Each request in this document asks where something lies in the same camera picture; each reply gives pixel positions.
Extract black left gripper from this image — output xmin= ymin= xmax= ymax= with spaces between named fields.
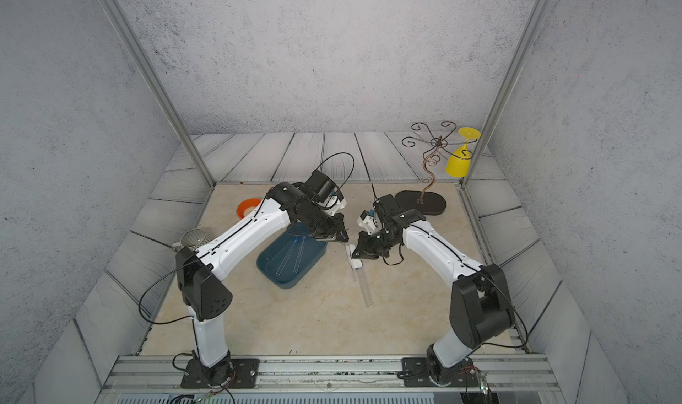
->
xmin=304 ymin=203 xmax=353 ymax=242

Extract test tube blue cap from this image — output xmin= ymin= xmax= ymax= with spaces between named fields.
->
xmin=344 ymin=244 xmax=356 ymax=269
xmin=355 ymin=268 xmax=373 ymax=308
xmin=293 ymin=237 xmax=310 ymax=274
xmin=276 ymin=238 xmax=298 ymax=277

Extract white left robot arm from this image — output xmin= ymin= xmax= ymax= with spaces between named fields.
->
xmin=176 ymin=178 xmax=348 ymax=384

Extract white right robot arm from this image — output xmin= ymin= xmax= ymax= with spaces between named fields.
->
xmin=351 ymin=210 xmax=514 ymax=386

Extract teal plastic tub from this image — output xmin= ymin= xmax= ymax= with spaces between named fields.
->
xmin=257 ymin=223 xmax=327 ymax=290

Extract black metal scroll stand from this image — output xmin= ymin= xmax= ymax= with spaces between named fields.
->
xmin=395 ymin=121 xmax=460 ymax=216

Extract orange plastic bowl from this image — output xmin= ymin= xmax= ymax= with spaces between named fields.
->
xmin=236 ymin=198 xmax=262 ymax=219

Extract yellow plastic goblet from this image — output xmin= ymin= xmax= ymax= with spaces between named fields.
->
xmin=446 ymin=127 xmax=481 ymax=178

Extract grey striped ceramic mug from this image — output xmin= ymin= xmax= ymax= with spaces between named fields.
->
xmin=170 ymin=228 xmax=213 ymax=252

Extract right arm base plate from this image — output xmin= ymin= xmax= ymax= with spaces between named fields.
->
xmin=396 ymin=357 xmax=480 ymax=388

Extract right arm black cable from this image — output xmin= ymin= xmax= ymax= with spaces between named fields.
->
xmin=478 ymin=267 xmax=529 ymax=350

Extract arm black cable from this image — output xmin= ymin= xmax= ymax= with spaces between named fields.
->
xmin=478 ymin=267 xmax=529 ymax=350
xmin=137 ymin=259 xmax=198 ymax=326

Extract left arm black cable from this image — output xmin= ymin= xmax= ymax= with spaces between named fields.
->
xmin=137 ymin=259 xmax=198 ymax=326

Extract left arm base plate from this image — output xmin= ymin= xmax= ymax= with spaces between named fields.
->
xmin=180 ymin=358 xmax=260 ymax=390

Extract aluminium front rail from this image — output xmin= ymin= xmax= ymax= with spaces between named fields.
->
xmin=97 ymin=354 xmax=565 ymax=403

